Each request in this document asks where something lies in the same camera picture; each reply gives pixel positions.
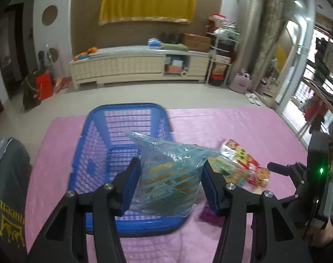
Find purple snack packet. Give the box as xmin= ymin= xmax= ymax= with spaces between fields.
xmin=199 ymin=202 xmax=224 ymax=227

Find light blue striped snack bag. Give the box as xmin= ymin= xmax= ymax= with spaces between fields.
xmin=125 ymin=132 xmax=220 ymax=217

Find person's right hand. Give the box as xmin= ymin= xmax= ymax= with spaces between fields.
xmin=309 ymin=217 xmax=333 ymax=247

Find red yellow snack bag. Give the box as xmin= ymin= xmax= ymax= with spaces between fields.
xmin=221 ymin=139 xmax=271 ymax=188

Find green cracker pack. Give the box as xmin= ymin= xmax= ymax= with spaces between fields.
xmin=208 ymin=156 xmax=249 ymax=186

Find blue plastic basket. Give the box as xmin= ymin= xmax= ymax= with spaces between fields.
xmin=68 ymin=103 xmax=187 ymax=238

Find wooden clothes rack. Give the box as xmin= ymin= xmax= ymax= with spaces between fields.
xmin=298 ymin=76 xmax=333 ymax=143

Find person's dark clothed knee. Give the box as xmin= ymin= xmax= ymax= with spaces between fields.
xmin=0 ymin=138 xmax=32 ymax=262

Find pink gift bag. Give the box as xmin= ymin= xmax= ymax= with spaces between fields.
xmin=229 ymin=73 xmax=252 ymax=94

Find white metal shelf rack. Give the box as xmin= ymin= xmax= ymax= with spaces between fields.
xmin=205 ymin=14 xmax=240 ymax=87

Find brown cardboard box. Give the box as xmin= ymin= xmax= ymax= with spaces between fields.
xmin=182 ymin=34 xmax=211 ymax=52

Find cream TV cabinet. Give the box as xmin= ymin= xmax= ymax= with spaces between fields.
xmin=70 ymin=46 xmax=210 ymax=88

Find orange fruits on cabinet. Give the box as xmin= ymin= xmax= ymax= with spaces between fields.
xmin=73 ymin=47 xmax=98 ymax=61

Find blue object on cabinet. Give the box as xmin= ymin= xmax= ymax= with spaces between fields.
xmin=147 ymin=38 xmax=163 ymax=48

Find dark wooden door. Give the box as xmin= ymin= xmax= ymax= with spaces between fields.
xmin=0 ymin=3 xmax=28 ymax=99

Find yellow cloth wall cover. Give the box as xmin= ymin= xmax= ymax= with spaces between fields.
xmin=99 ymin=0 xmax=197 ymax=26

